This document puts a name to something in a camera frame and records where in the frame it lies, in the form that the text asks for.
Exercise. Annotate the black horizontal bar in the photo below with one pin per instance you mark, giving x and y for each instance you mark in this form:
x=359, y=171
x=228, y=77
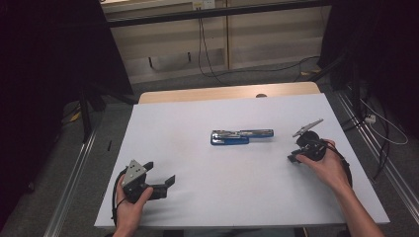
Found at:
x=214, y=12

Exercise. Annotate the small black floor item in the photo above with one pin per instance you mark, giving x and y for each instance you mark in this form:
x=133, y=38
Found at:
x=109, y=145

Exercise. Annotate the black curtain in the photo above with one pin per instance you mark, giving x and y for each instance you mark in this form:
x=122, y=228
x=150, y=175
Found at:
x=378, y=49
x=42, y=82

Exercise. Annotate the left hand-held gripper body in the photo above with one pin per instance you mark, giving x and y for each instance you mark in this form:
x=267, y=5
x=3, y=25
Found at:
x=133, y=173

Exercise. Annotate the white power adapter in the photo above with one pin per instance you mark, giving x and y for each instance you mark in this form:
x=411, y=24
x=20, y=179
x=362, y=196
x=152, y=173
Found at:
x=370, y=118

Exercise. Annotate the yellow floor tape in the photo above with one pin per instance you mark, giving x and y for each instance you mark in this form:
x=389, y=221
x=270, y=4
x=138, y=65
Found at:
x=75, y=116
x=311, y=71

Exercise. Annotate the dark table grommet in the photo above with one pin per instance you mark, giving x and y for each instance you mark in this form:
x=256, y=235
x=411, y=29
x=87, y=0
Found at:
x=261, y=95

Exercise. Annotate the white table cover sheet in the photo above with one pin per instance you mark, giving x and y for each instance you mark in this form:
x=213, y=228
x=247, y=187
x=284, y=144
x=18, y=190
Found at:
x=197, y=187

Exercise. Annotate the person's right hand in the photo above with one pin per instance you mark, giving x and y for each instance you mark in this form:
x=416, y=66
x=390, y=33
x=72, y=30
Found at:
x=329, y=168

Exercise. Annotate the black metal stand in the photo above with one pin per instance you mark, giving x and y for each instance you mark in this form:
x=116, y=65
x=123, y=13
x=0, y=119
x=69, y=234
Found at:
x=354, y=85
x=86, y=115

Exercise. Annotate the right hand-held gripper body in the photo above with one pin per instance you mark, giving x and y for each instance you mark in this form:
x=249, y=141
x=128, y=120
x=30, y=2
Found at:
x=311, y=144

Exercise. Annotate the blue stapler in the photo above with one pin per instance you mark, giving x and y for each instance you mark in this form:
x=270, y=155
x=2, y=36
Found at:
x=242, y=136

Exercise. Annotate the white wall socket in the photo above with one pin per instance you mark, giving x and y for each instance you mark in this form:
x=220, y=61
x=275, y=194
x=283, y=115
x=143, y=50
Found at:
x=203, y=4

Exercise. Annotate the person's left hand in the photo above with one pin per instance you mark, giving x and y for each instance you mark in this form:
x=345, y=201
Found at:
x=130, y=214

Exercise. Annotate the beige wooden cabinet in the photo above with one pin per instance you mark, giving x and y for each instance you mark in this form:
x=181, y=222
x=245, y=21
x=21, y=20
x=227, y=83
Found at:
x=263, y=42

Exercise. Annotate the aluminium floor rail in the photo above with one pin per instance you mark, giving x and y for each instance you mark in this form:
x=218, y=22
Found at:
x=70, y=184
x=375, y=148

